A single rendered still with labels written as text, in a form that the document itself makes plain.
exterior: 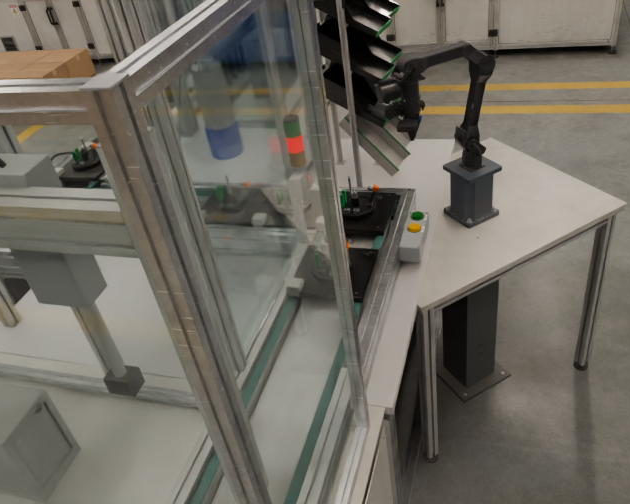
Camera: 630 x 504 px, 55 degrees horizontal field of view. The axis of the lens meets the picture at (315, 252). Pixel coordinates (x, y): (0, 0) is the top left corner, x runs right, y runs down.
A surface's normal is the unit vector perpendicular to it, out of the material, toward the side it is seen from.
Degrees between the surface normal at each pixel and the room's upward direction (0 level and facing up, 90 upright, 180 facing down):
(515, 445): 0
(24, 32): 90
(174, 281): 90
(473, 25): 90
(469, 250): 0
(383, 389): 0
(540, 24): 90
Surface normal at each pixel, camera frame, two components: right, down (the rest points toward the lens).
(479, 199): 0.47, 0.47
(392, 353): -0.14, -0.79
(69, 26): -0.27, 0.61
